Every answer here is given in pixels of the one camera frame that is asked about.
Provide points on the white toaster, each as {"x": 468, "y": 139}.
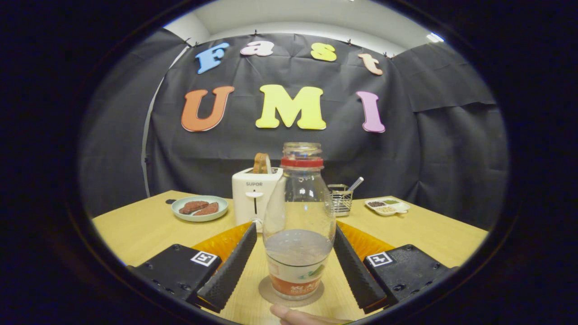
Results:
{"x": 248, "y": 203}

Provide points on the round brown coaster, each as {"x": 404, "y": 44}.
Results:
{"x": 266, "y": 292}

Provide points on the clear plastic juice bottle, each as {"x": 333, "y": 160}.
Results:
{"x": 298, "y": 253}

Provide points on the toast slice in toaster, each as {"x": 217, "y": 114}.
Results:
{"x": 261, "y": 163}

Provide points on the brown bread piece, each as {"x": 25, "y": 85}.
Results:
{"x": 192, "y": 206}
{"x": 208, "y": 209}

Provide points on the pale green plate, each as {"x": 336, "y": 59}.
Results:
{"x": 198, "y": 217}

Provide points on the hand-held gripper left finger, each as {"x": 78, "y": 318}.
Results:
{"x": 232, "y": 271}

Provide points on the wooden table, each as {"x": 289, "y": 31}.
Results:
{"x": 149, "y": 230}

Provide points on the small ceiling light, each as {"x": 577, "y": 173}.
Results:
{"x": 435, "y": 37}

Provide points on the white divided dish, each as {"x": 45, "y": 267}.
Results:
{"x": 387, "y": 206}

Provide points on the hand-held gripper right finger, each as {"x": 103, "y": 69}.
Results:
{"x": 354, "y": 271}

